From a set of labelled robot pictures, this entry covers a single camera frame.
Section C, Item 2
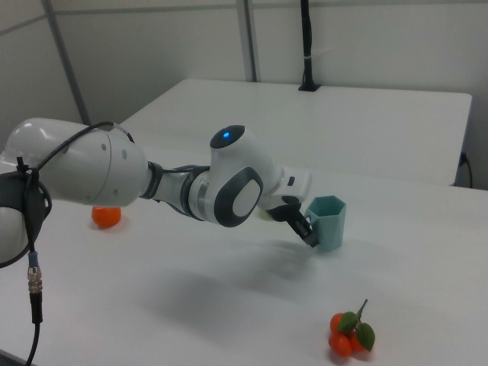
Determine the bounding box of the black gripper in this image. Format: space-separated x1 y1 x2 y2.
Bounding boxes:
265 194 320 249

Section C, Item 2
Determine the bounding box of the teal hexagonal mug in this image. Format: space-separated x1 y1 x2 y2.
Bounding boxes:
303 194 348 253

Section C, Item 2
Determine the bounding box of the white adjoining table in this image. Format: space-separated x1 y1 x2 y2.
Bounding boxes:
114 78 474 188

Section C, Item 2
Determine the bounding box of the small oranges cluster with leaves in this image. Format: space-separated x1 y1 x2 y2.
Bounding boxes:
328 298 377 358

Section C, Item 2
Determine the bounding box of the black pole with clamp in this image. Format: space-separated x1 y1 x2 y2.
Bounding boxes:
297 0 322 92

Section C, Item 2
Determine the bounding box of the single orange tangerine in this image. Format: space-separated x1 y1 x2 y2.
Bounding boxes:
91 205 123 230

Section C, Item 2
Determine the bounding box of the dark cable beside table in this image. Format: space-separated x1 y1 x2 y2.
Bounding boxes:
460 151 474 188

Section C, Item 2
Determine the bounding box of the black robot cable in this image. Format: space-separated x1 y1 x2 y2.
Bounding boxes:
14 120 136 366

